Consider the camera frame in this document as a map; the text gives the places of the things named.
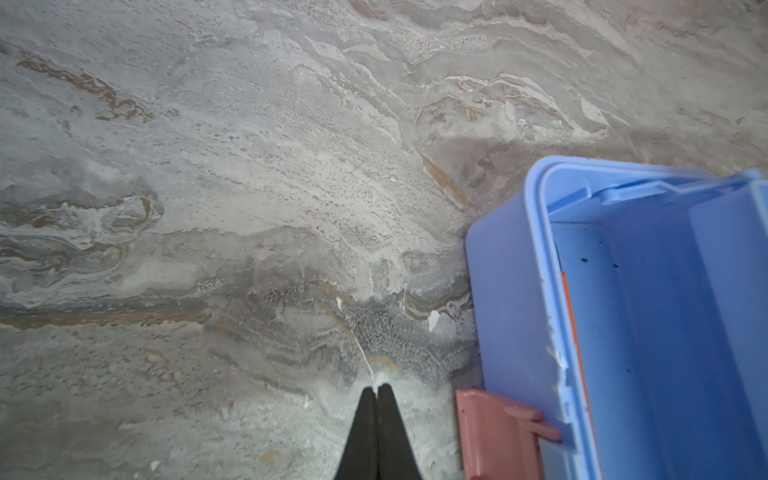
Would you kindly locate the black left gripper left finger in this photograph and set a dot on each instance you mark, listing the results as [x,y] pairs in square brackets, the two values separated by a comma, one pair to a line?
[359,460]

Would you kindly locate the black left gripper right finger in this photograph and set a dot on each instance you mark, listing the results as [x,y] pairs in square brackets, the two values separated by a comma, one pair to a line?
[396,460]

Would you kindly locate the pink tool box latch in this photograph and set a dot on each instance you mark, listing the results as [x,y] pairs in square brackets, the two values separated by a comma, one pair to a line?
[500,436]

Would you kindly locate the blue tool box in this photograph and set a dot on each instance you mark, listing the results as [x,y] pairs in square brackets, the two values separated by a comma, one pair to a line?
[667,272]

